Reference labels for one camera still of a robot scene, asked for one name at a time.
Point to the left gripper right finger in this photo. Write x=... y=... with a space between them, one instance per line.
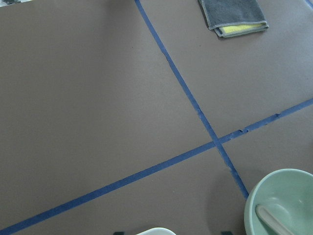
x=226 y=233

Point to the white plastic spoon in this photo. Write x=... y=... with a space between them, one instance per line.
x=271 y=221

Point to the green ceramic bowl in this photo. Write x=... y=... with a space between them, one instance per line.
x=288 y=195

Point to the cream bear tray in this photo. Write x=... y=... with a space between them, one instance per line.
x=157 y=231

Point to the grey yellow folded cloth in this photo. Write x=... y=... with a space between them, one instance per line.
x=232 y=18

